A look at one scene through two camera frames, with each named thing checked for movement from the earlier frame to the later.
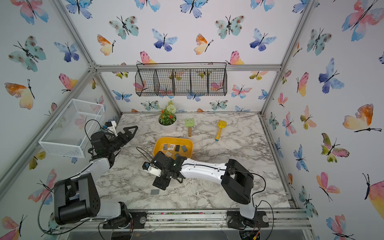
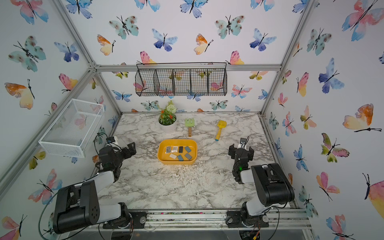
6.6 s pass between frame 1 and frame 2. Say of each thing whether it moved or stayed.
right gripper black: moved
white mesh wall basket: stayed
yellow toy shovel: stayed
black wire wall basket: stayed
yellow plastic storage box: moved
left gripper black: moved
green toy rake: stayed
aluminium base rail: stayed
